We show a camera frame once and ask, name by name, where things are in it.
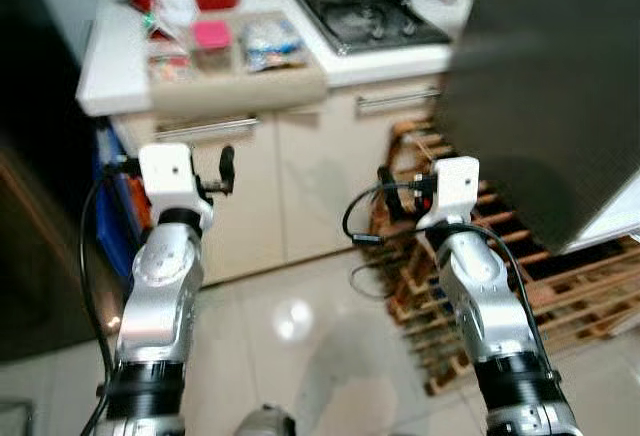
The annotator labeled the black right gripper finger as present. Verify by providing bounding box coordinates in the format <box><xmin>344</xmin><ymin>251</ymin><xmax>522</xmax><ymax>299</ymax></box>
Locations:
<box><xmin>377</xmin><ymin>165</ymin><xmax>400</xmax><ymax>224</ymax></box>

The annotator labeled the dark grey fridge door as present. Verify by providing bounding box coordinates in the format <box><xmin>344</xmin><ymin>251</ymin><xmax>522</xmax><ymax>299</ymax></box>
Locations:
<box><xmin>434</xmin><ymin>0</ymin><xmax>640</xmax><ymax>257</ymax></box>

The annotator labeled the beige kitchen cabinet white counter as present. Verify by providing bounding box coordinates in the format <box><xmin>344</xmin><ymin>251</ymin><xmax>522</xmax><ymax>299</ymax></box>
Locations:
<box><xmin>76</xmin><ymin>0</ymin><xmax>476</xmax><ymax>287</ymax></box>

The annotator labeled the beige wooden tray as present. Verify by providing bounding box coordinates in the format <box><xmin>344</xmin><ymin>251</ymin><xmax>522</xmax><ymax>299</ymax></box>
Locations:
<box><xmin>146</xmin><ymin>11</ymin><xmax>330</xmax><ymax>120</ymax></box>

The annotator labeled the blue crate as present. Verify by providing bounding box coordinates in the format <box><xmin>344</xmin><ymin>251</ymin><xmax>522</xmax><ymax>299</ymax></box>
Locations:
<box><xmin>93</xmin><ymin>124</ymin><xmax>143</xmax><ymax>279</ymax></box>

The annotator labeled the clear food container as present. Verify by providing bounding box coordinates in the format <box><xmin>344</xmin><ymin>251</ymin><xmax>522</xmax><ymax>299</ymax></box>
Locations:
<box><xmin>147</xmin><ymin>41</ymin><xmax>194</xmax><ymax>84</ymax></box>

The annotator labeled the pink lidded container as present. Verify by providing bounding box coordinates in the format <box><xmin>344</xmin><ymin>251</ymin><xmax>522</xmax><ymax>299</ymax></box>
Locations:
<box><xmin>191</xmin><ymin>20</ymin><xmax>234</xmax><ymax>74</ymax></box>

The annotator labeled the colourful snack bag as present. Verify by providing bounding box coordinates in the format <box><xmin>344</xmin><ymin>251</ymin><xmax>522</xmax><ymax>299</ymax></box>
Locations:
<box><xmin>239</xmin><ymin>16</ymin><xmax>308</xmax><ymax>73</ymax></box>

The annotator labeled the clear plastic bag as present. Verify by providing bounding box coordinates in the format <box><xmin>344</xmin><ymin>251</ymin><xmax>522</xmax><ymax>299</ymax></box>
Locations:
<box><xmin>143</xmin><ymin>0</ymin><xmax>201</xmax><ymax>45</ymax></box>

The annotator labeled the dark tall appliance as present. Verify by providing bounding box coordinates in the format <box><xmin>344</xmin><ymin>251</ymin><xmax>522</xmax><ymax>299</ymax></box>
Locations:
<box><xmin>0</xmin><ymin>0</ymin><xmax>107</xmax><ymax>362</ymax></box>

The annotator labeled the wooden slatted rack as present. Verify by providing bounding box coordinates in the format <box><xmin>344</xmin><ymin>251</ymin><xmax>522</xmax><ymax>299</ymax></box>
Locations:
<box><xmin>368</xmin><ymin>114</ymin><xmax>640</xmax><ymax>398</ymax></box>

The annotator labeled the black gas hob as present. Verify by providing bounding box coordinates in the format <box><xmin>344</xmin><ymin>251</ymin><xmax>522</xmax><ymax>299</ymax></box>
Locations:
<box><xmin>288</xmin><ymin>0</ymin><xmax>453</xmax><ymax>57</ymax></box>

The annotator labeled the grey robot leg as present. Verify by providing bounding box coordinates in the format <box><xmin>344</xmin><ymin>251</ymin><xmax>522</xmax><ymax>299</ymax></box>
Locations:
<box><xmin>233</xmin><ymin>405</ymin><xmax>297</xmax><ymax>436</ymax></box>

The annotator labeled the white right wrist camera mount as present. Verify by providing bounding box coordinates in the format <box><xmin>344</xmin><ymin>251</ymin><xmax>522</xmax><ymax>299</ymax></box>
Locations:
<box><xmin>414</xmin><ymin>156</ymin><xmax>482</xmax><ymax>233</ymax></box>

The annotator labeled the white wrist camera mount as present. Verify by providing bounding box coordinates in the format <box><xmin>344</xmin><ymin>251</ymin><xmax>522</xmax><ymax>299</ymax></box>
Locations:
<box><xmin>138</xmin><ymin>143</ymin><xmax>215</xmax><ymax>232</ymax></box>
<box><xmin>414</xmin><ymin>156</ymin><xmax>482</xmax><ymax>233</ymax></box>

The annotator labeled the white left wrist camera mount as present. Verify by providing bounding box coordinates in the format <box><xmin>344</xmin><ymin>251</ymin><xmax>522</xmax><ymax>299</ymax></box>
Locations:
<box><xmin>138</xmin><ymin>143</ymin><xmax>215</xmax><ymax>232</ymax></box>

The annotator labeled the long silver cabinet handle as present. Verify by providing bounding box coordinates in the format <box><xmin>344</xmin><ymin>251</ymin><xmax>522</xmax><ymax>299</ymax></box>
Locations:
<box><xmin>153</xmin><ymin>114</ymin><xmax>261</xmax><ymax>143</ymax></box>

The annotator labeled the short silver cabinet handle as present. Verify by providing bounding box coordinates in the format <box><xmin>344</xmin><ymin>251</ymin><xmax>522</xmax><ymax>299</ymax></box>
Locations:
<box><xmin>354</xmin><ymin>86</ymin><xmax>442</xmax><ymax>114</ymax></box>

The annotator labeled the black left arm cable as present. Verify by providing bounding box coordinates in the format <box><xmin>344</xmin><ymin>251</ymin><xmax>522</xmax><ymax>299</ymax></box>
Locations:
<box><xmin>78</xmin><ymin>159</ymin><xmax>143</xmax><ymax>436</ymax></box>

